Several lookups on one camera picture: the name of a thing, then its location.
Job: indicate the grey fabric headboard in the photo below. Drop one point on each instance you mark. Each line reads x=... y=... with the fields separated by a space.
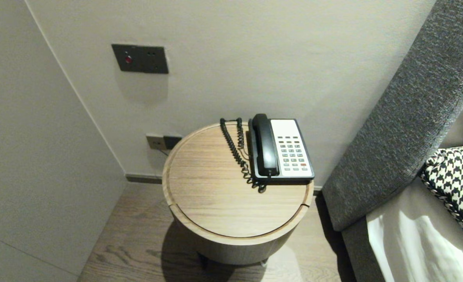
x=411 y=98

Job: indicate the beige wall data socket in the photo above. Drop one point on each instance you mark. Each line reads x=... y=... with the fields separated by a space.
x=154 y=141

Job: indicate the grey wall power outlet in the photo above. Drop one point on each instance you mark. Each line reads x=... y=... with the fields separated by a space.
x=172 y=141

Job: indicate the white bed sheet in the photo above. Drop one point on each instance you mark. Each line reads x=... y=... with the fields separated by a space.
x=423 y=243

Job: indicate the round wooden side table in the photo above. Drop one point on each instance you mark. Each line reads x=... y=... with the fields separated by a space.
x=208 y=176

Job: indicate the black white houndstooth pillow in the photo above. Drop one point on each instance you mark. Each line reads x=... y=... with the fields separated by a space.
x=458 y=180

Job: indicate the dark wall switch panel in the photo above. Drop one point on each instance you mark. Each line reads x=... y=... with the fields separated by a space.
x=139 y=58

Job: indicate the thin grey telephone line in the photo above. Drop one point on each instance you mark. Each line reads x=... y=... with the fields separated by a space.
x=164 y=151

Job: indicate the grey upholstered bed base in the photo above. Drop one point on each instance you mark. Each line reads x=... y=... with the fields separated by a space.
x=362 y=254

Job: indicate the black and white desk phone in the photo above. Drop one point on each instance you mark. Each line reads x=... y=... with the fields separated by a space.
x=294 y=149

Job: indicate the black telephone handset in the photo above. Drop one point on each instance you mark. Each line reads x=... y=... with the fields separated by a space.
x=265 y=145

